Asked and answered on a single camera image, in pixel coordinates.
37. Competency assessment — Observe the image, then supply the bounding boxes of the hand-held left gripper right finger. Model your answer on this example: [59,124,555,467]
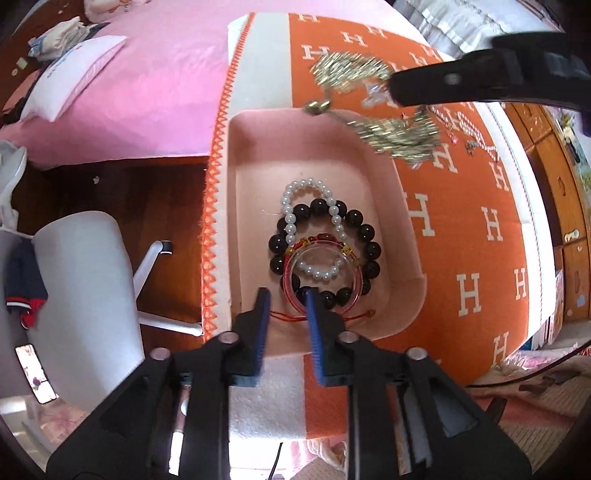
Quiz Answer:
[302,287,534,480]

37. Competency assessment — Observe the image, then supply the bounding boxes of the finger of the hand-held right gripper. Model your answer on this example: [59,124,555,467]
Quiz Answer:
[390,48,525,109]

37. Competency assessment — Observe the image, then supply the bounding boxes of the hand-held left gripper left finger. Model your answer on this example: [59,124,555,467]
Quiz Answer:
[46,287,273,480]

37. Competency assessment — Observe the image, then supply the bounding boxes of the red string bracelet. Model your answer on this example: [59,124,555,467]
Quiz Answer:
[270,234,377,324]

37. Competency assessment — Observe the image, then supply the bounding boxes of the black bead bracelet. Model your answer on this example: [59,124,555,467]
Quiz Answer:
[269,198,382,311]

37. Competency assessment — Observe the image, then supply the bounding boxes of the pink jewelry tray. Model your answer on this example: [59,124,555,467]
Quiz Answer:
[224,108,428,358]

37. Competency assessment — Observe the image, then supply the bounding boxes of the white pearl bracelet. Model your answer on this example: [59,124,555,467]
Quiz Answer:
[281,179,346,283]

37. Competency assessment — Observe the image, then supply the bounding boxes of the lace-covered cabinet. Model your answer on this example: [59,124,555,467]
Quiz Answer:
[392,0,564,61]

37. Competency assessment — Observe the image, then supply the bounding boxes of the wooden desk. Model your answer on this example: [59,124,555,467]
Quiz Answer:
[505,102,591,324]

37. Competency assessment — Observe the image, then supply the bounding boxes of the orange patterned blanket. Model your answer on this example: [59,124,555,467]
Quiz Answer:
[201,11,561,439]

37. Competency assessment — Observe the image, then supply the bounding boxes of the white chair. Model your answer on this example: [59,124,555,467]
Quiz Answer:
[0,210,204,407]

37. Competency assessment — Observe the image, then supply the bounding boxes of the navy and red garment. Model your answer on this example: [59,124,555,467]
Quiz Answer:
[6,240,49,328]

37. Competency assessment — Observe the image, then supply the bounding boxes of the pink bed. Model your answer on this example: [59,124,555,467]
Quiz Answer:
[0,0,402,169]

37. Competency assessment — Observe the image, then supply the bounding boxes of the grey cloth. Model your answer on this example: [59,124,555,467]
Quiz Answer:
[0,141,28,227]

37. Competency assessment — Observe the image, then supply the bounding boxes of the white pillow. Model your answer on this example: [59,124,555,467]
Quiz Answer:
[18,36,129,123]

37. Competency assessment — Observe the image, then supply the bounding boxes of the folded beige clothes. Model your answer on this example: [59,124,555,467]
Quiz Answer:
[28,16,109,58]

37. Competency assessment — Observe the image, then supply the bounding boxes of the wooden headboard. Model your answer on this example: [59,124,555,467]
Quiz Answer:
[0,18,56,112]

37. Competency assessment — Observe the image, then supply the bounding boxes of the black cable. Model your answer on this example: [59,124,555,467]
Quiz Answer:
[466,342,591,388]

